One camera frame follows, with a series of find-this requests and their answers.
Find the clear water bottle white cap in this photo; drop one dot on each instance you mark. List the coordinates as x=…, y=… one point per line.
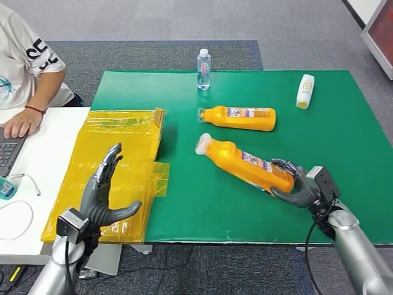
x=204, y=71

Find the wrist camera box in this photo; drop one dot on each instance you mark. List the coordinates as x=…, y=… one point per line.
x=325, y=185
x=72, y=224

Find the white framed red panel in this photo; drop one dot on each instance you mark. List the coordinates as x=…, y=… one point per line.
x=380, y=36

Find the dark laptop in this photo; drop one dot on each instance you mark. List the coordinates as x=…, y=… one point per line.
x=9, y=152

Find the small white bottle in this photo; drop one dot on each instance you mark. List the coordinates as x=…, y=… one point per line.
x=305, y=91

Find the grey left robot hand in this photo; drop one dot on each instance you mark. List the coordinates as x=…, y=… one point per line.
x=96, y=199

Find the orange bottle with clear cap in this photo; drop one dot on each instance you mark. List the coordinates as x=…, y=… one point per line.
x=242, y=119
x=239, y=163

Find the person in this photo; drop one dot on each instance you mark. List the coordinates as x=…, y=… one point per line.
x=18, y=57

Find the person's left forearm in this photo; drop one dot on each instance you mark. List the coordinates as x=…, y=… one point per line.
x=49, y=89

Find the black power strip yellow mark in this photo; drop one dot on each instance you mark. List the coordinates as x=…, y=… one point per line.
x=13, y=277

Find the grey table bracket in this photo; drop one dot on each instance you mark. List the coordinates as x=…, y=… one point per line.
x=142, y=248

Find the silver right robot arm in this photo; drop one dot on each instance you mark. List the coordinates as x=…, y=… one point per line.
x=359, y=252

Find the green table mat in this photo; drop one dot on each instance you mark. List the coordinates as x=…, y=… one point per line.
x=215, y=211

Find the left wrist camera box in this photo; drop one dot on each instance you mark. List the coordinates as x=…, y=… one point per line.
x=72, y=224

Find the grey table leg panel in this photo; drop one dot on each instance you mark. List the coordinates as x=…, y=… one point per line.
x=107, y=258

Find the black power adapter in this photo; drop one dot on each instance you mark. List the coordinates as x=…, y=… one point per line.
x=89, y=275

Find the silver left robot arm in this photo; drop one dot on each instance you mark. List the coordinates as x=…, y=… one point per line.
x=55, y=272

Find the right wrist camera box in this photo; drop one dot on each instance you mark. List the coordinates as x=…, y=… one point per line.
x=325, y=185

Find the person's left hand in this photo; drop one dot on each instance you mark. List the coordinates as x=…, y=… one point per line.
x=23, y=122

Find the teal small device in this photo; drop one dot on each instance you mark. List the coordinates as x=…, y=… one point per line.
x=6, y=189

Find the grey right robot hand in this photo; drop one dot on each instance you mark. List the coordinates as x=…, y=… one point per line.
x=304, y=191

